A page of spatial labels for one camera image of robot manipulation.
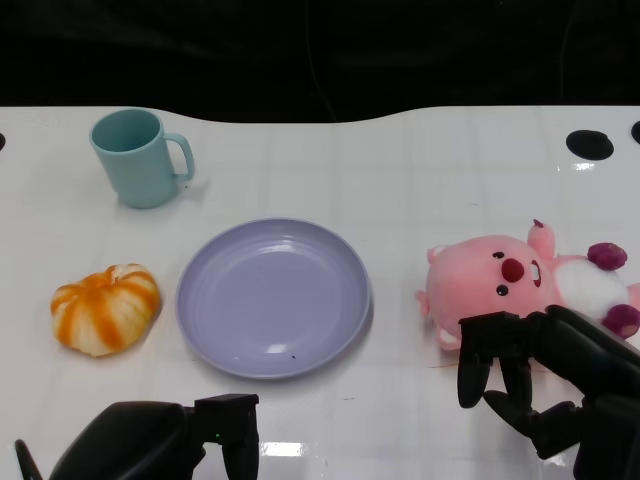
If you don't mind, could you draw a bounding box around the black backdrop curtain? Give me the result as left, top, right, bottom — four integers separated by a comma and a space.
0, 0, 640, 125

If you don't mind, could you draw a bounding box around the purple plastic plate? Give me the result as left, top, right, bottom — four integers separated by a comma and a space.
174, 217, 372, 381

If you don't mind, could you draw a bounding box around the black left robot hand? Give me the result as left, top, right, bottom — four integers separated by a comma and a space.
47, 393, 261, 480

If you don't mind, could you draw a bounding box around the teal plastic mug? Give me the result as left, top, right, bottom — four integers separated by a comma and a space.
89, 108, 196, 210

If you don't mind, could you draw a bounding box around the orange white striped pumpkin toy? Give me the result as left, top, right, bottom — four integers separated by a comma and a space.
50, 263, 162, 358

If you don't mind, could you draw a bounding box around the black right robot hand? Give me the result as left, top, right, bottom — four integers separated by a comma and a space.
458, 304, 640, 480

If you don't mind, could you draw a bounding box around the thin black rod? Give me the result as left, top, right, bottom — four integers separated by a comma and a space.
14, 439, 42, 480

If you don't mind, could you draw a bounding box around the pink plush beaver doll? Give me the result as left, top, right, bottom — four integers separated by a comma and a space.
416, 218, 640, 351

